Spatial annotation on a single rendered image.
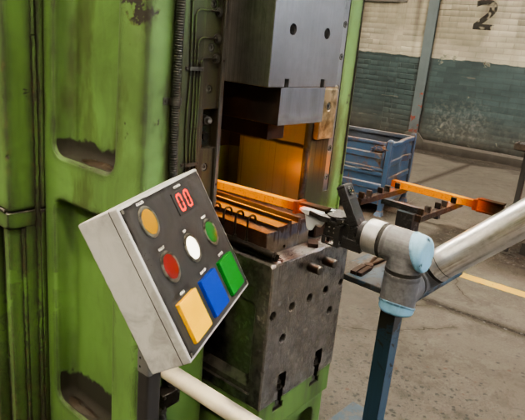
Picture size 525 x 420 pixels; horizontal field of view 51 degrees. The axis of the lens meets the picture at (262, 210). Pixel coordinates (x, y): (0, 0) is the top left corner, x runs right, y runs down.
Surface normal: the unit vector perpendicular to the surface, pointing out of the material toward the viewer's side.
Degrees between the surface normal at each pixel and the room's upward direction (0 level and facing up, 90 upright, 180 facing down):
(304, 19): 90
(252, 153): 90
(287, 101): 90
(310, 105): 90
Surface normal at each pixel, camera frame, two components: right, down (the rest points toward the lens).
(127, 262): -0.26, 0.26
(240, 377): -0.36, -0.59
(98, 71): -0.64, 0.15
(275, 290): 0.76, 0.25
